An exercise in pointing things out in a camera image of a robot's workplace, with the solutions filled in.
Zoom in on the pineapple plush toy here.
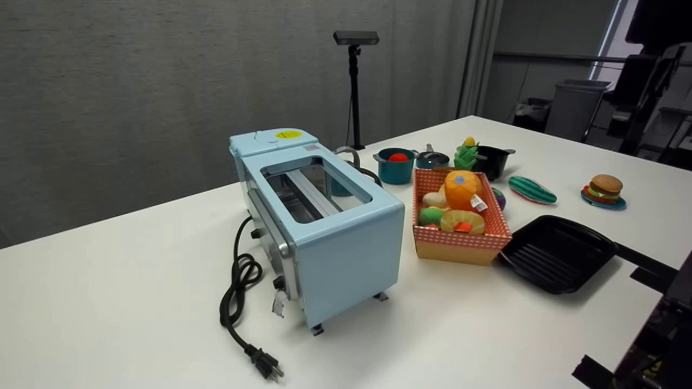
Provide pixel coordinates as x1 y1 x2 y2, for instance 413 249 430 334
443 138 482 209

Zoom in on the teal toy pot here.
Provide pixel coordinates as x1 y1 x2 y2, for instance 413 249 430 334
374 146 416 185

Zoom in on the green plush vegetable in box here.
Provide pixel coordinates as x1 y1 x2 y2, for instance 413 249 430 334
417 205 443 224

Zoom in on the red checkered cardboard box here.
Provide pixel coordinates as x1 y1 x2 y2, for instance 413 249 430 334
413 169 512 266

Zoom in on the yellow plush food in box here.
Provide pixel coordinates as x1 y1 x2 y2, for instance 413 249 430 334
439 209 485 236

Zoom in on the black toy saucepan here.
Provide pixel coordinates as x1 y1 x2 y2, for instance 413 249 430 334
473 144 512 181

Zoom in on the purple eggplant plush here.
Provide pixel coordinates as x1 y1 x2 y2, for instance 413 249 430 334
493 188 507 209

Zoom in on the watermelon slice plush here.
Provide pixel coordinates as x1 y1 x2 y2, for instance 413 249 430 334
508 174 559 205

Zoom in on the toy burger on plate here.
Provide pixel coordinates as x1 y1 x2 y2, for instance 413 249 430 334
583 173 628 209

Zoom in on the light blue toaster oven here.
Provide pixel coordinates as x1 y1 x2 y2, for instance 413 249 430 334
230 127 405 332

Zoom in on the grey pot lid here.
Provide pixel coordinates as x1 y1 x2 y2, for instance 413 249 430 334
416 146 450 169

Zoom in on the black grill pan tray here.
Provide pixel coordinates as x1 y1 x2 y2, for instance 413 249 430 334
498 213 619 296

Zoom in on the grey trash bin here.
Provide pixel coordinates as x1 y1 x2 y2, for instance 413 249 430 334
546 79 605 140

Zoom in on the black power cord with plug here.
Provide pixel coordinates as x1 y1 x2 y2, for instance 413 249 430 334
218 213 285 382

